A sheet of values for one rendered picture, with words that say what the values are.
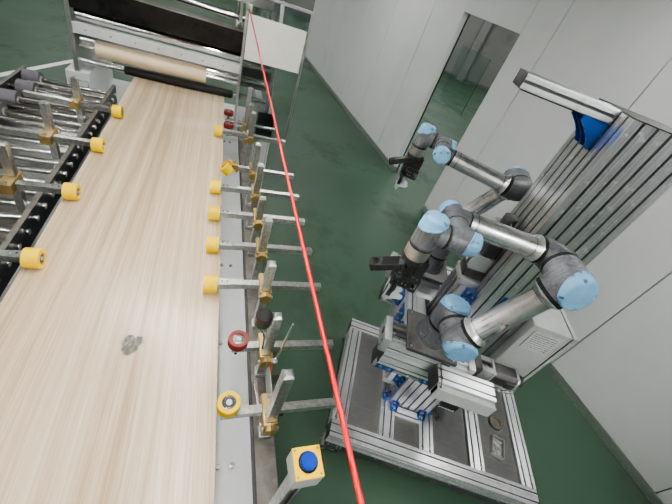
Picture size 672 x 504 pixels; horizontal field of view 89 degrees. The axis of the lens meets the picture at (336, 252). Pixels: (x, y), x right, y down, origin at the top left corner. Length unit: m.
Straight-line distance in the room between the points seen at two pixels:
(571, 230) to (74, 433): 1.71
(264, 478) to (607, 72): 3.53
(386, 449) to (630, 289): 2.15
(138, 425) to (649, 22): 3.80
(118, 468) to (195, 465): 0.20
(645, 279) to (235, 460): 2.88
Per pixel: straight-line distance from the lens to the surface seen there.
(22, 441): 1.36
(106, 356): 1.43
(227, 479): 1.53
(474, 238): 1.04
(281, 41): 3.35
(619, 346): 3.41
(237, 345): 1.42
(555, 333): 1.76
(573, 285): 1.21
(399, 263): 1.06
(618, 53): 3.67
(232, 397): 1.32
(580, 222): 1.47
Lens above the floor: 2.10
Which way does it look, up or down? 38 degrees down
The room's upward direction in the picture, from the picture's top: 22 degrees clockwise
